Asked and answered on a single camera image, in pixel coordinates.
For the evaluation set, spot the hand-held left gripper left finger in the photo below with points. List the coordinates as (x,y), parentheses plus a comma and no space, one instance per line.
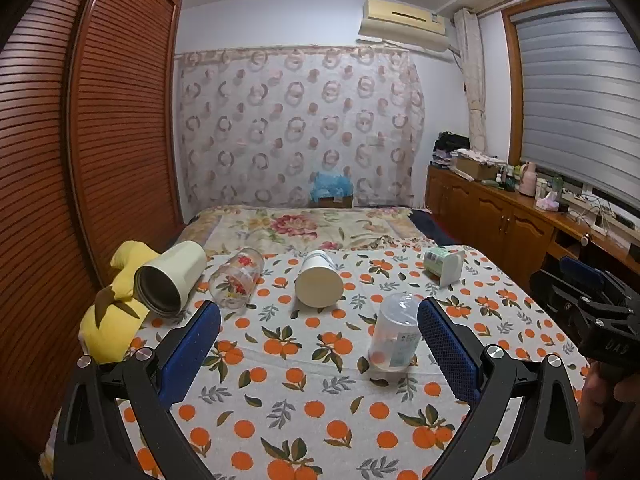
(192,350)

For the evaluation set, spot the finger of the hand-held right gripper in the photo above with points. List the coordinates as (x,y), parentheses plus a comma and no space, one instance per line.
(587,269)
(555,290)

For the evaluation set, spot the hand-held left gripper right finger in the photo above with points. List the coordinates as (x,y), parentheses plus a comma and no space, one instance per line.
(447,355)

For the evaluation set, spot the clear plastic cup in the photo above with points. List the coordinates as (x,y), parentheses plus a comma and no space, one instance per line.
(395,332)

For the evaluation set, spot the cream steel tumbler cup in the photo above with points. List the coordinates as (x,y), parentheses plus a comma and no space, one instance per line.
(172,277)

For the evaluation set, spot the floral print glass cup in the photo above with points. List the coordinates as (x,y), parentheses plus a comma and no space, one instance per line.
(235,277)

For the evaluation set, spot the green label white cup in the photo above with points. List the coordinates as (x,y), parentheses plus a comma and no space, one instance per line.
(442,264)

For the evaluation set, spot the white paper cup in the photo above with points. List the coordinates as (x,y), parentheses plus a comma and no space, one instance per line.
(318,285)

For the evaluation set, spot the person's right hand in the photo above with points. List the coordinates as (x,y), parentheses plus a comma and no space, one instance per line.
(607,400)

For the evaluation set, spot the white power strip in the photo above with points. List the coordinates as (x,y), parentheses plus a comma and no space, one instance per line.
(580,199)

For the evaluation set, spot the pink tissue pack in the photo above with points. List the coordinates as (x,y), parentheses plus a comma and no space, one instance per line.
(547,202)

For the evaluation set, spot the yellow plush toy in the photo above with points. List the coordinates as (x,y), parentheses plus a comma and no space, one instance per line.
(112,320)

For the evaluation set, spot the green bottle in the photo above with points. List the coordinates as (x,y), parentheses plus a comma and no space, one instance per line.
(556,184)

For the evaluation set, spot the wooden sideboard cabinet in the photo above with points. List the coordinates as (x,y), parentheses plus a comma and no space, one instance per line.
(500,215)

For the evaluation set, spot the pink thermos flask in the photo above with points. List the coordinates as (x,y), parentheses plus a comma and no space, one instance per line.
(527,180)

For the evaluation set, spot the navy bed sheet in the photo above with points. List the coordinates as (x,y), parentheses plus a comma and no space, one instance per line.
(430,225)

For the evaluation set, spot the orange fruit print blanket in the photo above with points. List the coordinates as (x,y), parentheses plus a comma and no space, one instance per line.
(320,410)

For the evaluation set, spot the open cardboard box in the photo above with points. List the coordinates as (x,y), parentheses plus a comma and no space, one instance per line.
(475,166)

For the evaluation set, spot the floral bed quilt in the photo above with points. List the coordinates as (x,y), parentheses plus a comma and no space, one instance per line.
(300,225)

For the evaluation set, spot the grey window blind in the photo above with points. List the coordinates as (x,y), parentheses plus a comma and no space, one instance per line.
(580,95)

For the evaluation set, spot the pile of folded clothes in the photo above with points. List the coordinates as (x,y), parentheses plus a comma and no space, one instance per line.
(450,147)

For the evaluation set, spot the small brown cardboard box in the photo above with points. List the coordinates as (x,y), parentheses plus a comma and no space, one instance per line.
(332,202)

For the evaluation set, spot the blue plastic bag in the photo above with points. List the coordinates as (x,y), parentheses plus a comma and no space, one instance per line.
(330,184)

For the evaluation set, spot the beige drape curtain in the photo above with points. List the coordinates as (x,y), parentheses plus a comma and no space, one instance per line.
(472,85)

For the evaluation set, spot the brown louvred wooden wardrobe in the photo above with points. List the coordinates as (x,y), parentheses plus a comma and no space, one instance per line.
(100,135)

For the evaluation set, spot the cream wall air conditioner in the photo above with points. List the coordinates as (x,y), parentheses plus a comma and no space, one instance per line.
(402,22)

